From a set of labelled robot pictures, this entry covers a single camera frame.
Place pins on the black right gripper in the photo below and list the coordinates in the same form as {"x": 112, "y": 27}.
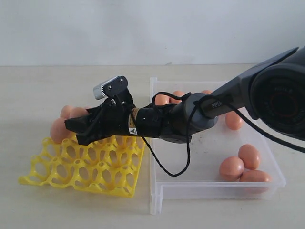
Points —
{"x": 111, "y": 118}

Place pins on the brown egg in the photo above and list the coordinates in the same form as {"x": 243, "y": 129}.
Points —
{"x": 78, "y": 112}
{"x": 233, "y": 121}
{"x": 58, "y": 131}
{"x": 176, "y": 93}
{"x": 65, "y": 111}
{"x": 231, "y": 169}
{"x": 250, "y": 156}
{"x": 206, "y": 91}
{"x": 255, "y": 176}
{"x": 162, "y": 99}

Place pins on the yellow plastic egg tray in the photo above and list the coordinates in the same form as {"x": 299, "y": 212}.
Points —
{"x": 110, "y": 166}

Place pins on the clear plastic storage box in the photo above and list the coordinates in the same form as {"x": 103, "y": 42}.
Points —
{"x": 180, "y": 171}

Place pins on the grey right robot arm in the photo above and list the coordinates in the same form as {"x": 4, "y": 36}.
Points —
{"x": 272, "y": 91}

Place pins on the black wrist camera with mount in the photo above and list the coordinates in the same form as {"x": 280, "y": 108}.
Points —
{"x": 115, "y": 89}

